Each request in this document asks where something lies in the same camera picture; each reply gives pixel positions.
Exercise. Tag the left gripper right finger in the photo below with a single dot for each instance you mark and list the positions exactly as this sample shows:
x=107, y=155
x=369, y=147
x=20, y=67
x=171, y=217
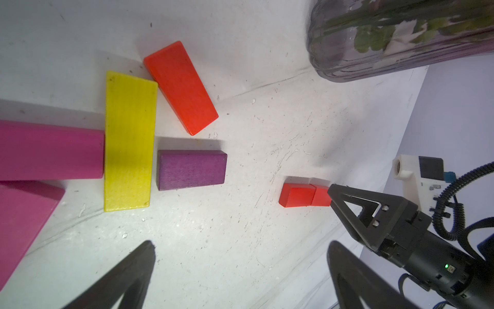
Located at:
x=356, y=285

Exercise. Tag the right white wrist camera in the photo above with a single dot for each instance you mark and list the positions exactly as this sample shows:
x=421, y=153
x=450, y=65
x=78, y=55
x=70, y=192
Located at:
x=423, y=179

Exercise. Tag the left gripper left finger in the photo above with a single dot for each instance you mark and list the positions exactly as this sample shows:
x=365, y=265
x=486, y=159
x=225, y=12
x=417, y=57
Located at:
x=126, y=283

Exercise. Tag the orange-red block near vase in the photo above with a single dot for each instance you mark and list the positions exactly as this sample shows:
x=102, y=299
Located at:
x=177, y=78

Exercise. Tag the dark purple block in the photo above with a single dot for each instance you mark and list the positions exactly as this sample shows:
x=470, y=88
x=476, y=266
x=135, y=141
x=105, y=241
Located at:
x=181, y=169

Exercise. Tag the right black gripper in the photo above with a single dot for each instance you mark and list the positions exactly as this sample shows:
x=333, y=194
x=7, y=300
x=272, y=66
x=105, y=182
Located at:
x=387, y=223

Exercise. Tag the dark glass vase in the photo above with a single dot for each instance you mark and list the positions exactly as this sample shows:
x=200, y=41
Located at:
x=353, y=40

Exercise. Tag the dark red block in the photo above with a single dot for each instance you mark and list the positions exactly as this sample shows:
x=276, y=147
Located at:
x=297, y=195

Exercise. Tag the magenta block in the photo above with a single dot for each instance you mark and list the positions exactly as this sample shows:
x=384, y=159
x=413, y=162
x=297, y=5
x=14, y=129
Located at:
x=26, y=206
x=43, y=152

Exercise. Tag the magenta block lower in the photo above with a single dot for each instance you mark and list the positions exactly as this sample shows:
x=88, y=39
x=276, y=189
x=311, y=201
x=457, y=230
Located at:
x=26, y=206

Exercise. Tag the light red block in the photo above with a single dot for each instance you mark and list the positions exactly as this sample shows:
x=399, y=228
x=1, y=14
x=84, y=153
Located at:
x=321, y=197

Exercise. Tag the magenta block upper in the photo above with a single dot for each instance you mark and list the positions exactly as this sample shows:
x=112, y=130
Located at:
x=43, y=152

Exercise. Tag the lime yellow long block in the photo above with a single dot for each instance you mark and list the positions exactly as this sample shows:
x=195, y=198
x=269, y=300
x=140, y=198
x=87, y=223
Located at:
x=130, y=121

